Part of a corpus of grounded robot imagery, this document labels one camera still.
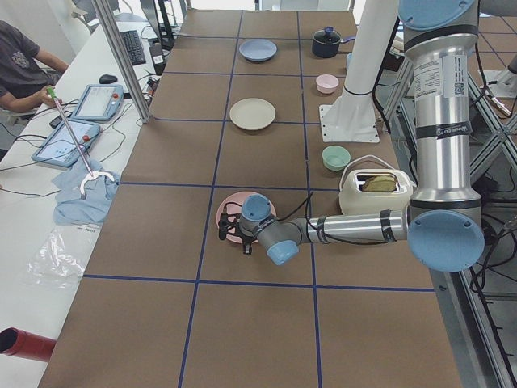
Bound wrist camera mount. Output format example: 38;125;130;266
218;205;241;241

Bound teach pendant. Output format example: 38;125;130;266
32;119;101;167
71;84;124;122

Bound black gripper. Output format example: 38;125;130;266
241;234;257;255

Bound pink bowl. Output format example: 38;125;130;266
316;74;339;95

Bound red cylinder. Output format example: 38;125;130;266
1;327;57;362

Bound lower teach pendant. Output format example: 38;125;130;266
32;119;101;167

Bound pink plate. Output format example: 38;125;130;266
216;191;276;243

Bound upper teach pendant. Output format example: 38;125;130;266
71;84;124;122

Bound cream toaster with bread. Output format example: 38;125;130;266
338;154;416;215

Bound blue plate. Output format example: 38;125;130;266
239;39;278;63

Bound clear plastic bag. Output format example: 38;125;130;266
24;225;101;289

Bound black computer mouse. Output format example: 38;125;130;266
99;74;118;84

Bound aluminium frame post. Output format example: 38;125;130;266
92;0;150;124

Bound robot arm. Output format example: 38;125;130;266
236;1;484;272

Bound green bowl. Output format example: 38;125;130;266
322;145;351;171

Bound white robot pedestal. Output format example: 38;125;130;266
320;0;398;143

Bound light blue cloth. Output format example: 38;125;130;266
52;160;120;225

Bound beige plate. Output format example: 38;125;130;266
229;98;276;131

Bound reacher grabber tool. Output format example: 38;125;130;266
46;86;116;200

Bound black keyboard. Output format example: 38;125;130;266
120;30;146;65

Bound dark blue saucepan with lid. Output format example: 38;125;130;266
312;26;356;58

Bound person at desk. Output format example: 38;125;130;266
1;21;69;113

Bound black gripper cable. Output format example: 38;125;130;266
278;191;389;246

